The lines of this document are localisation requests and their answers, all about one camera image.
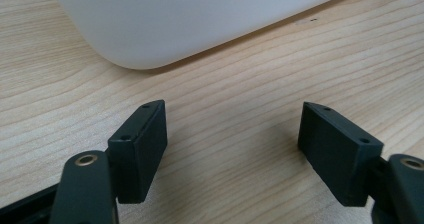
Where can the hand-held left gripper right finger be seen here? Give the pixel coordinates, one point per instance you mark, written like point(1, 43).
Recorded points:
point(336, 157)

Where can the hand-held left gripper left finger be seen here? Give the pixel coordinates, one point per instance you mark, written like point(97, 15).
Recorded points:
point(136, 157)

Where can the white plastic storage bin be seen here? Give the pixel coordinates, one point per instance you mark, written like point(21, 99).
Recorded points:
point(186, 20)

